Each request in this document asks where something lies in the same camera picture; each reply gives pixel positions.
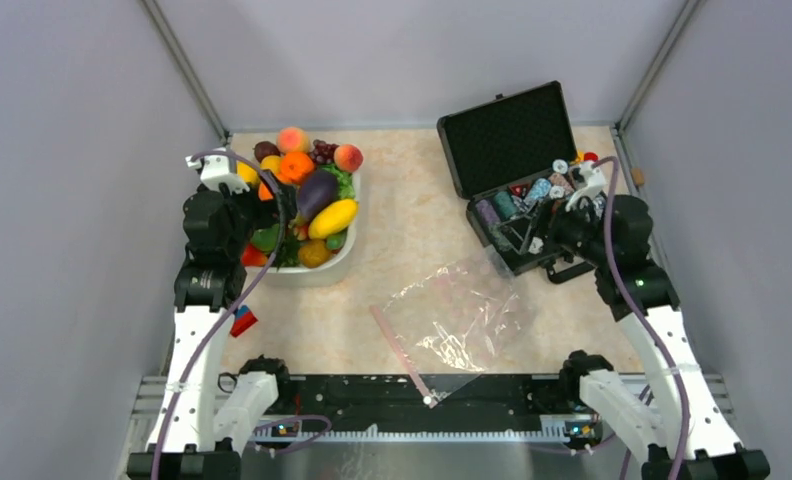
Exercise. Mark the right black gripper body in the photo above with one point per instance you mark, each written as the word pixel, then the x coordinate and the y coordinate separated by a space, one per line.
pixel 570 231

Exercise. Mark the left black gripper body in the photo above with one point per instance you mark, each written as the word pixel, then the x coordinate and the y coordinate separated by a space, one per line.
pixel 249 212

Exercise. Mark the purple eggplant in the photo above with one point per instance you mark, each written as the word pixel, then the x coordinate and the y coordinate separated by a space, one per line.
pixel 319 191

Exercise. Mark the clear zip top bag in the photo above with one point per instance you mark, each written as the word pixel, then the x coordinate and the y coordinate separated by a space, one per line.
pixel 454 325

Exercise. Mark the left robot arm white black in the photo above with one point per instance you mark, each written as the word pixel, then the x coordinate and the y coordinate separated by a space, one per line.
pixel 192 437

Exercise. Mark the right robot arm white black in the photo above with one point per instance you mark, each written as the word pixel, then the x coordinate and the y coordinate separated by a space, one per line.
pixel 685 434

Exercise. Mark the yellow lemon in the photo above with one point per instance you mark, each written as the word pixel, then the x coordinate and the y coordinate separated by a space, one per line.
pixel 248 174

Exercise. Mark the small orange tangerine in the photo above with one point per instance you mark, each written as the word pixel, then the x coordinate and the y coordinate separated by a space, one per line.
pixel 271 163

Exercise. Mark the dark plum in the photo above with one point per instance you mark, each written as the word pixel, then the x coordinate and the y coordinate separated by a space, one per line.
pixel 264 149

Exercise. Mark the large orange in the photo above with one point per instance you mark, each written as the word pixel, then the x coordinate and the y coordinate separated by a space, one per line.
pixel 295 168

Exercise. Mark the peach at back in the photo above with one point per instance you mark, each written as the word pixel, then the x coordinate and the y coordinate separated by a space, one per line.
pixel 293 139

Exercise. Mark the peach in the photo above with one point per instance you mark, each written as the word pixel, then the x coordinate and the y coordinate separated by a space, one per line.
pixel 293 139
pixel 348 158

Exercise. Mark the yellow mango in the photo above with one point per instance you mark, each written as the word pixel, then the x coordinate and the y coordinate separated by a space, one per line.
pixel 333 219

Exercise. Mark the dark grapes bunch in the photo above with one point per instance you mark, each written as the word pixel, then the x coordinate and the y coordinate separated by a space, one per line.
pixel 322 152

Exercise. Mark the black poker chip case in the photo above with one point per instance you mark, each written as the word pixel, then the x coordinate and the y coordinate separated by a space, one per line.
pixel 507 157

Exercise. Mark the green lettuce leaf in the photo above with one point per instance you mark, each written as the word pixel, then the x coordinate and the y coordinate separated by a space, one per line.
pixel 346 189

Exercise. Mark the white fruit tray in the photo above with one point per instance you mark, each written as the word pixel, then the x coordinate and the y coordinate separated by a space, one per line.
pixel 286 271

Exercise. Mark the red blue block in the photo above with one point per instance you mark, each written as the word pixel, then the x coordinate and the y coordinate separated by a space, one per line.
pixel 243 321

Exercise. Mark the peach at right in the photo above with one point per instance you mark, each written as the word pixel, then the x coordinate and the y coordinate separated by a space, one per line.
pixel 348 158

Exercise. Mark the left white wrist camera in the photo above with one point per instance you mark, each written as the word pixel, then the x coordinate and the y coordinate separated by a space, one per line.
pixel 218 172

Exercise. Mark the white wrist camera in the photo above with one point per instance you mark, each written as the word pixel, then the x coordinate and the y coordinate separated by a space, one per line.
pixel 218 172
pixel 591 184

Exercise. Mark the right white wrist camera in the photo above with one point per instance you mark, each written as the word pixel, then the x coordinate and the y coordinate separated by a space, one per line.
pixel 591 184

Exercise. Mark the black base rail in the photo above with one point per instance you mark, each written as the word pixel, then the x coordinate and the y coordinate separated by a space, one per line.
pixel 488 404

